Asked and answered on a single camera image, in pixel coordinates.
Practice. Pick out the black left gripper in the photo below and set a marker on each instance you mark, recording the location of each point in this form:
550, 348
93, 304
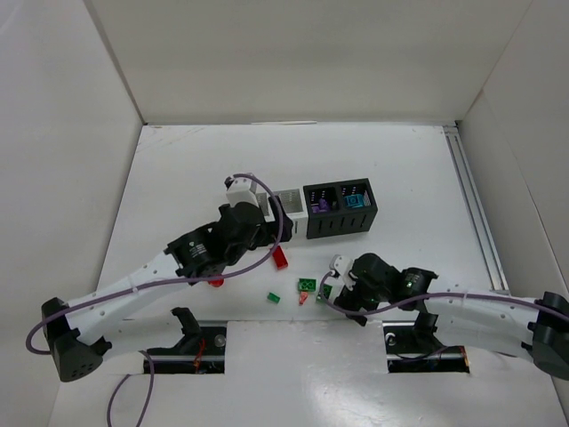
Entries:
270, 223

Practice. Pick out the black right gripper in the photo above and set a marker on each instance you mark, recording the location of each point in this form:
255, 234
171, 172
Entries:
348, 298

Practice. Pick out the green curved lego brick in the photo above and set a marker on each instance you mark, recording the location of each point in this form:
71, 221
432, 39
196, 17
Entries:
308, 285

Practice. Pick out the purple rectangular lego brick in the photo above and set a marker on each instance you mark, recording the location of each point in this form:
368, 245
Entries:
321, 206

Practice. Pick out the teal rounded lego piece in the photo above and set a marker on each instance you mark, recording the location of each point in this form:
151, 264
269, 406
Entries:
354, 201

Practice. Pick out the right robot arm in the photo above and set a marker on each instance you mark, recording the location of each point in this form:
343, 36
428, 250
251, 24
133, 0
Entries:
449, 314

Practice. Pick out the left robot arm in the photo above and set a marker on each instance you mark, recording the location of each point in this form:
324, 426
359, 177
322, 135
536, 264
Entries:
78, 332

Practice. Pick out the green lego brick middle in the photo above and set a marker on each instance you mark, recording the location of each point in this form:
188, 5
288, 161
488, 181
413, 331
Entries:
324, 293

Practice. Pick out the red rectangular lego brick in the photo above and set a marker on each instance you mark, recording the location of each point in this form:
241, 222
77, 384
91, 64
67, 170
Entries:
279, 258

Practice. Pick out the white double bin container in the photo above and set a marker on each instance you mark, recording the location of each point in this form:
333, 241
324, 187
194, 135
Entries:
294, 208

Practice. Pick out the red rounded lego piece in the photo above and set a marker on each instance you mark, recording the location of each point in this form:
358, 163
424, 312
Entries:
217, 282

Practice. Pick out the small red lego piece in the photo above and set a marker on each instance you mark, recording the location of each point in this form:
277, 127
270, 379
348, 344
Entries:
303, 297

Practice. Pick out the small green lego piece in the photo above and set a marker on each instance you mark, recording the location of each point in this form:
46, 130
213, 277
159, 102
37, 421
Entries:
273, 298

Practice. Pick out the black double bin container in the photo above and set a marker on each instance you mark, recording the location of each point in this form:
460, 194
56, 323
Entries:
340, 220

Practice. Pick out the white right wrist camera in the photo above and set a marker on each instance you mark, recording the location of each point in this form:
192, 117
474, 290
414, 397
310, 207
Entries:
340, 267

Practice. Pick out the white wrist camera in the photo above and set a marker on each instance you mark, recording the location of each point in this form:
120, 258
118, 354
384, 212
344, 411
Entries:
241, 190
340, 267

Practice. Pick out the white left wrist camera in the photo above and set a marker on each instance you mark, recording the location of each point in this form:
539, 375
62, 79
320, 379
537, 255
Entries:
241, 190

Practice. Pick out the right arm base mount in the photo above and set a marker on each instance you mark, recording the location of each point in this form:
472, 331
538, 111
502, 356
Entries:
412, 348

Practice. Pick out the aluminium rail right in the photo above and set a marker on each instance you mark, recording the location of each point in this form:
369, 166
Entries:
476, 211

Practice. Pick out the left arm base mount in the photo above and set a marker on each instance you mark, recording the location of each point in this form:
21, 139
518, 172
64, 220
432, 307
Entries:
200, 350

